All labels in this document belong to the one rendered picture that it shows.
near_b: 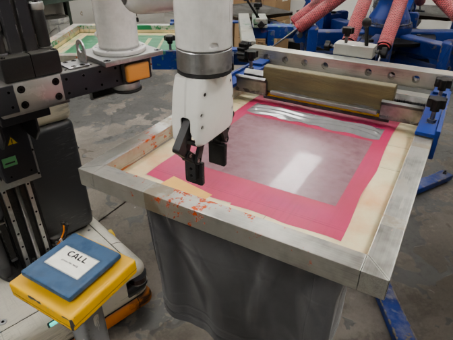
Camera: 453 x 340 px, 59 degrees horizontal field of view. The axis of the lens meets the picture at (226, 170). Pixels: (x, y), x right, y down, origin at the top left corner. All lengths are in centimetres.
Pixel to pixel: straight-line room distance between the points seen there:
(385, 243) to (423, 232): 177
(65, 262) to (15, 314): 96
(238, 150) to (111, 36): 39
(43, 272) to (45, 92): 43
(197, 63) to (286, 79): 65
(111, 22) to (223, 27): 50
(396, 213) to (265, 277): 28
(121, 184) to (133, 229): 149
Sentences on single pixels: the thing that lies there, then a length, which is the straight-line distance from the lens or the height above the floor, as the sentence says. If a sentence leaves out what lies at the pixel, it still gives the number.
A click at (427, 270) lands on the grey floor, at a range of 218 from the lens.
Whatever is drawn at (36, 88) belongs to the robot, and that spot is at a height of 111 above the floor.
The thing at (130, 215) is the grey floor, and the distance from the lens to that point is 235.
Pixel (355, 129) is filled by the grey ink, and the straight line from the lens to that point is 105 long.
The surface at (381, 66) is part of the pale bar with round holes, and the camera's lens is 131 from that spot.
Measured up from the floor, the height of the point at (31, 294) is 95.
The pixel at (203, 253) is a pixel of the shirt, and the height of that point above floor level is 80.
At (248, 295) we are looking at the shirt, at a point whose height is 72.
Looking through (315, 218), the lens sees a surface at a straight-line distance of 72.
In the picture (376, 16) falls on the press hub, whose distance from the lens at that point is 187.
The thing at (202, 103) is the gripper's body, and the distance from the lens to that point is 54.
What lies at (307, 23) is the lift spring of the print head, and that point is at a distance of 175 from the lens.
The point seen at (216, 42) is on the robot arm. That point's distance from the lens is 52.
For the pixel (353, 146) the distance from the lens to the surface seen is 98.
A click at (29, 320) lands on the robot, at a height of 28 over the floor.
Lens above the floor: 139
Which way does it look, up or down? 31 degrees down
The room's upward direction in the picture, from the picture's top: straight up
